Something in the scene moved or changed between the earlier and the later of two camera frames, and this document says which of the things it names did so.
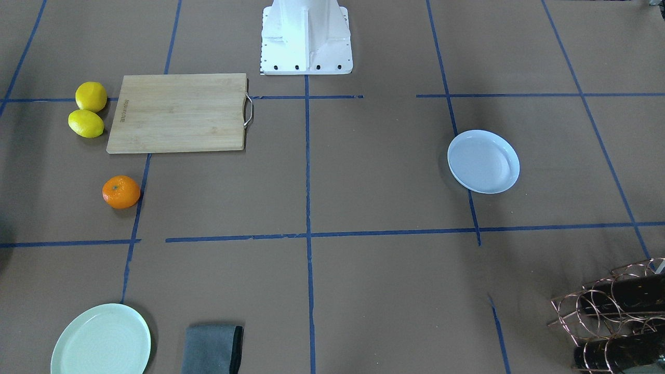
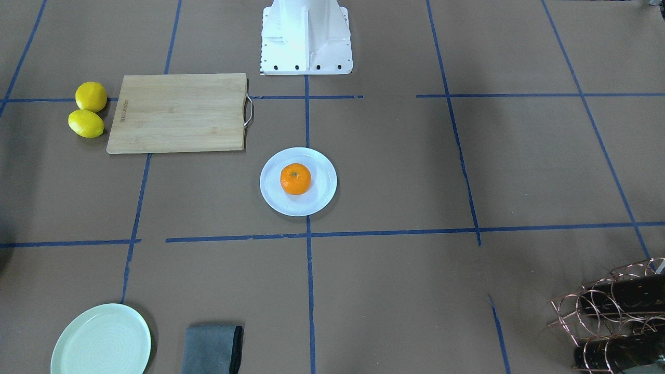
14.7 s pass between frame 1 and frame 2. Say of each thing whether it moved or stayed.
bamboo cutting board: stayed
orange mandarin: moved
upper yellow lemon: stayed
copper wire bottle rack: stayed
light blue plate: moved
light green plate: stayed
